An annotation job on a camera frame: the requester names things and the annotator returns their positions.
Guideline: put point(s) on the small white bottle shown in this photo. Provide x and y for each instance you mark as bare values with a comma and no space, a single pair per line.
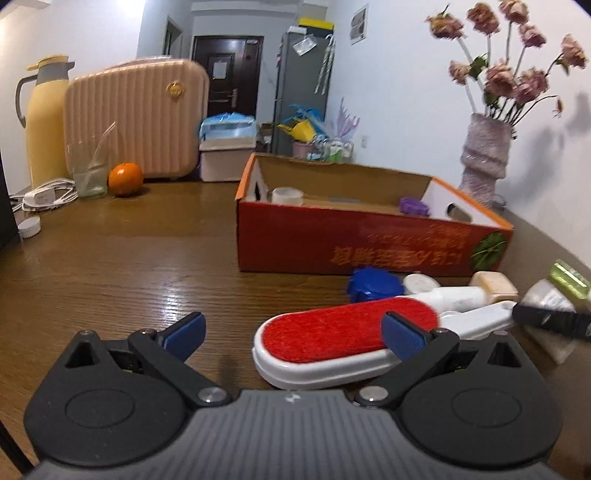
457,297

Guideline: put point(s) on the dark brown entrance door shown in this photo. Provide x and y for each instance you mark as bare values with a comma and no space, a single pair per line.
231,83

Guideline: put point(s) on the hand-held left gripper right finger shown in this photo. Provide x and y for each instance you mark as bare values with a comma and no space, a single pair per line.
401,340

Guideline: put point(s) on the red cardboard box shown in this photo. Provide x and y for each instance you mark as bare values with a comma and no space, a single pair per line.
300,235

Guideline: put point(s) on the grey refrigerator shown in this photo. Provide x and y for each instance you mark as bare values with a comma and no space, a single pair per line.
295,87

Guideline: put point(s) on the purple decoration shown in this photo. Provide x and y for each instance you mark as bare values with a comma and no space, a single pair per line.
346,122

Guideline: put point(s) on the dried pink rose bouquet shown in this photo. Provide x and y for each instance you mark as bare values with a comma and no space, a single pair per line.
501,78

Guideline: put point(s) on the white wall outlet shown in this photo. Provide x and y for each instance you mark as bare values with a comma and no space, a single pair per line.
365,141

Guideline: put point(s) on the white folded umbrella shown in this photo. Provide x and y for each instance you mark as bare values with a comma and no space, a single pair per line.
327,64

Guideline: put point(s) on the beige soap bar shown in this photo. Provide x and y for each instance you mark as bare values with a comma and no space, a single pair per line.
494,285

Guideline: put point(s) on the blue plastic cap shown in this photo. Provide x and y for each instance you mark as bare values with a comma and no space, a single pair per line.
374,284

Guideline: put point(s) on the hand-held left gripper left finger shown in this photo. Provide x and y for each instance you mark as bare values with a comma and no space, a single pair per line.
187,333

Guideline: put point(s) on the yellow box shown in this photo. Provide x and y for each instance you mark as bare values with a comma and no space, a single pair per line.
316,25

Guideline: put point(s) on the white storage box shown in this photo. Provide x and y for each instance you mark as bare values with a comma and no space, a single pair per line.
226,161

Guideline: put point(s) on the red and white lint brush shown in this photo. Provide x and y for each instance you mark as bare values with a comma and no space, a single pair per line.
332,330

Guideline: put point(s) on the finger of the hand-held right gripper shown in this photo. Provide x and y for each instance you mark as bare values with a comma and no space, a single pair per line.
554,321

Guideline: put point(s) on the purple plastic lid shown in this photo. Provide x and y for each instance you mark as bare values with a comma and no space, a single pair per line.
414,206

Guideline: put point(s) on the yellow thermos jug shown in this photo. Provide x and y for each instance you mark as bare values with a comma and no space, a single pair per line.
44,129

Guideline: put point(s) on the pink plastic pot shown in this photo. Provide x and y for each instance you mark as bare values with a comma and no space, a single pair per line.
301,150

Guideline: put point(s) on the green translucent plastic container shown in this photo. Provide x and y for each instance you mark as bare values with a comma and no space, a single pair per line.
572,278

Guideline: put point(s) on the group of small bottles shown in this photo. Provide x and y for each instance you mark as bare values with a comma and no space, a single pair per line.
334,150

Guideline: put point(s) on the black monitor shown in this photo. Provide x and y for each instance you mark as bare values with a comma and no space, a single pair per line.
7,207

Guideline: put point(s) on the yellow and blue bags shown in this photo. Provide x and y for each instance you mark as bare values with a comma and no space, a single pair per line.
302,127

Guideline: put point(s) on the grey interior door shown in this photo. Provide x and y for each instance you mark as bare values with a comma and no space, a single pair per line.
173,39

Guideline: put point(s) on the pink ribbed ceramic vase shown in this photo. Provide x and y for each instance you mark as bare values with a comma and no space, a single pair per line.
485,157

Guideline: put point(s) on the clear plastic cup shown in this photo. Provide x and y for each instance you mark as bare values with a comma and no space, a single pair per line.
90,182

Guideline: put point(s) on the orange fruit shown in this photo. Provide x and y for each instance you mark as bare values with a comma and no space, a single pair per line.
125,180

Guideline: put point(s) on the pink ribbed suitcase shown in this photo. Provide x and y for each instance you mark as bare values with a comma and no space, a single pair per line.
138,120

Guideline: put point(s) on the clear tape roll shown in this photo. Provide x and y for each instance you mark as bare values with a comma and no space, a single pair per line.
287,196

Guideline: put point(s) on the clear plastic bag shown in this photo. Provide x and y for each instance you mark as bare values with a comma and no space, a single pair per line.
304,45

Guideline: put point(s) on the white ribbed bottle cap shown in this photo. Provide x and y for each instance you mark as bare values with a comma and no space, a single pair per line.
29,227

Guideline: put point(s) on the blue tissue pack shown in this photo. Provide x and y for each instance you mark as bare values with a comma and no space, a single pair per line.
226,127

